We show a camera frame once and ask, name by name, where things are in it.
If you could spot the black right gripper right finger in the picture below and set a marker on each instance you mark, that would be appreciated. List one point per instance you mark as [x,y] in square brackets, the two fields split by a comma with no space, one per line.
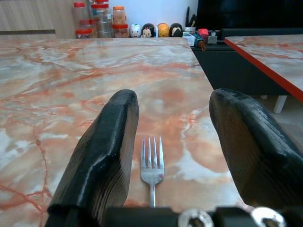
[255,146]

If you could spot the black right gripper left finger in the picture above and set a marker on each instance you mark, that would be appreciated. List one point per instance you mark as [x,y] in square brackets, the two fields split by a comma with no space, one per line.
[104,146]

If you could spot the silver metal fork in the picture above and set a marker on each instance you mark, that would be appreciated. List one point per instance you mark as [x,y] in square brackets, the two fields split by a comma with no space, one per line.
[152,173]

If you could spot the white furniture leg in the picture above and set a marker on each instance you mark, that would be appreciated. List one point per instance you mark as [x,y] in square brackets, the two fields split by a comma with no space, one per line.
[280,104]

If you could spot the red-edged marble pattern table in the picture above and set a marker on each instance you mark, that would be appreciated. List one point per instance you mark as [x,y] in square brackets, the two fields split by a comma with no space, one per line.
[71,71]
[277,52]

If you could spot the short red-lidded clear jar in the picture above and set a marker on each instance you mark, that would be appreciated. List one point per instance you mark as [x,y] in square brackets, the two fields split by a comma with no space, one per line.
[84,33]

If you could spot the red-lidded snack jar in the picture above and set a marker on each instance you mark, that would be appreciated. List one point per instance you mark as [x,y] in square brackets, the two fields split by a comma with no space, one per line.
[120,31]

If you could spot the small grey device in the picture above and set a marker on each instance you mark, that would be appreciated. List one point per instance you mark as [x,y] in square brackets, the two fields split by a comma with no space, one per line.
[212,37]

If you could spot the white duck plush toy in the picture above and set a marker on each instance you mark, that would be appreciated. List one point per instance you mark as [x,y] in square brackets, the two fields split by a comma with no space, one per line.
[135,30]

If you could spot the teal packet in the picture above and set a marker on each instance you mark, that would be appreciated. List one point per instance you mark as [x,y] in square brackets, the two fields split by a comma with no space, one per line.
[197,39]

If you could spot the black mouse plush toy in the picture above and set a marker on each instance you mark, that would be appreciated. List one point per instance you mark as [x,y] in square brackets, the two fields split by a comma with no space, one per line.
[148,30]

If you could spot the small red box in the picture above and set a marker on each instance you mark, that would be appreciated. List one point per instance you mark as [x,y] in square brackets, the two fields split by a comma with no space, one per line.
[202,32]

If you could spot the stacked clear red-lidded jars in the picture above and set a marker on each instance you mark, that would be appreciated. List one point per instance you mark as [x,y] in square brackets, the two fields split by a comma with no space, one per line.
[101,20]

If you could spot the small white box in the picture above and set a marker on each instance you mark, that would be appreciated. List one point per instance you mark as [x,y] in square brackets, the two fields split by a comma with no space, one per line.
[188,35]

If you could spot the yellow bear plush toy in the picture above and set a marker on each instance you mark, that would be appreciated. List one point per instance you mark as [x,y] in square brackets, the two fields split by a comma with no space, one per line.
[163,30]

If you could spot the orange-lidded snack jar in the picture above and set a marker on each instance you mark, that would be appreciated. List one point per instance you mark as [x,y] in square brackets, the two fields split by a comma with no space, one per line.
[119,15]

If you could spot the black television screen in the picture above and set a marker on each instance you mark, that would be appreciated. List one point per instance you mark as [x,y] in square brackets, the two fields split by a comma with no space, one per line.
[248,14]

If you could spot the tall red-lidded clear jar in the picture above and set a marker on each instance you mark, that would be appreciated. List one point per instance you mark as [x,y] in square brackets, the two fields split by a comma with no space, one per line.
[80,14]

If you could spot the black and white plush toy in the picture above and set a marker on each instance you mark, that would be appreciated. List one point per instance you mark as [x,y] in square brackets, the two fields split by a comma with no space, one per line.
[176,30]

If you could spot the holder with black utensils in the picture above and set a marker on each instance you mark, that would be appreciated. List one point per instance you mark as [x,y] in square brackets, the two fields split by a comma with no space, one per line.
[190,22]

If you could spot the light wooden cabinet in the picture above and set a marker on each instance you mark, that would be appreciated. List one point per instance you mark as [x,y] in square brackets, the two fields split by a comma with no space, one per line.
[28,16]

